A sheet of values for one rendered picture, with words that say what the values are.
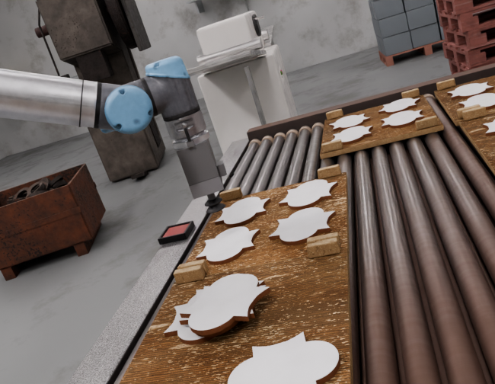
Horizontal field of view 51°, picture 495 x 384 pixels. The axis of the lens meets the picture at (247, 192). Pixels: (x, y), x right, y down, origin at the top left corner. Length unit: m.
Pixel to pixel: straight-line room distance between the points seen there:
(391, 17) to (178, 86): 7.25
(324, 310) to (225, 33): 3.99
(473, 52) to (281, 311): 4.47
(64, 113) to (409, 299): 0.60
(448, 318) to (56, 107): 0.65
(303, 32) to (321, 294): 9.93
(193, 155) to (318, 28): 9.72
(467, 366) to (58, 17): 5.85
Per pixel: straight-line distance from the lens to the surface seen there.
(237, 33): 4.65
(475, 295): 0.82
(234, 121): 4.81
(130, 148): 6.21
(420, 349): 0.74
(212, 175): 1.02
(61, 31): 6.23
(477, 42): 5.13
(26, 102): 0.86
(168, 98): 1.00
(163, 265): 1.21
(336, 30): 10.68
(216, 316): 0.82
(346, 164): 1.46
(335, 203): 1.17
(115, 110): 0.84
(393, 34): 8.17
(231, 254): 1.06
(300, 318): 0.82
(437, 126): 1.54
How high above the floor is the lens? 1.38
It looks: 18 degrees down
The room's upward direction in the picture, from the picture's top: 18 degrees counter-clockwise
